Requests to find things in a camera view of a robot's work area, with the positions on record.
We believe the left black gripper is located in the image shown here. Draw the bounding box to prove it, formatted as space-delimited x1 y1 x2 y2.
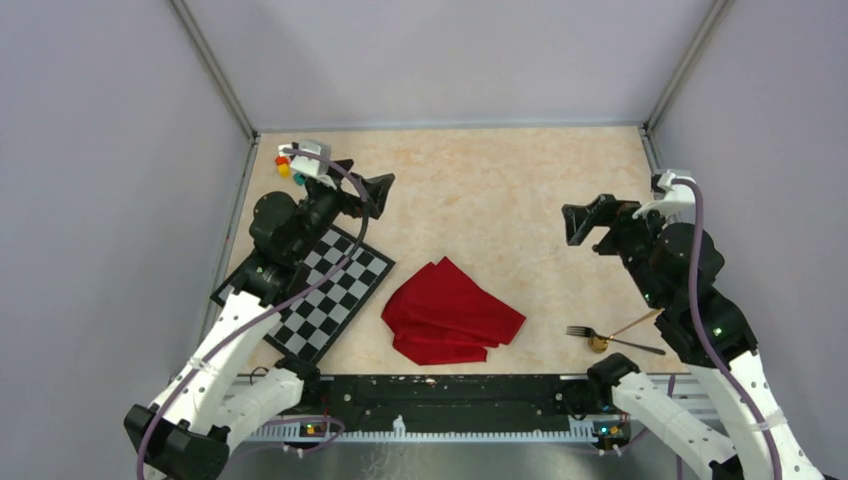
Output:
291 159 395 262

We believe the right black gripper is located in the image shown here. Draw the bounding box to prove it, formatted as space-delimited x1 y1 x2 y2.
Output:
560 192 674 307

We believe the red cloth napkin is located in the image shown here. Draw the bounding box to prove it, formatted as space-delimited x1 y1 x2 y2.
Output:
381 257 526 366

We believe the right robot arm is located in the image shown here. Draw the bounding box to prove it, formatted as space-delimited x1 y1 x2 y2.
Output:
562 194 822 479

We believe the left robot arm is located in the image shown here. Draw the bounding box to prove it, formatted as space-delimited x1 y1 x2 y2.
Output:
124 148 396 479

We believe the dark metal fork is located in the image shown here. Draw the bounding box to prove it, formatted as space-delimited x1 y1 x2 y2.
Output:
566 326 667 356

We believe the black white checkerboard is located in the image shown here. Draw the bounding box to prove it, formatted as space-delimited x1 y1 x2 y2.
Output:
210 223 397 366

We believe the white toothed cable tray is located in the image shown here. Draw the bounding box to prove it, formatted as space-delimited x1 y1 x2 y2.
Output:
246 419 598 444

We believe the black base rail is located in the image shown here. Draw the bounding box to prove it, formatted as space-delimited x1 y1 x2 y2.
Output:
284 374 619 434

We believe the aluminium frame right post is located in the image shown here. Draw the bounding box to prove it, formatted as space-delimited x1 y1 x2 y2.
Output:
643 0 735 137

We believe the aluminium frame post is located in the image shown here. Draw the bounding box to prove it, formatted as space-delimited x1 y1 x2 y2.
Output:
166 0 257 141
643 0 735 137

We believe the aluminium frame left post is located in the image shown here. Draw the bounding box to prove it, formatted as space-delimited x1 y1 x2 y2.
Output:
166 0 257 141

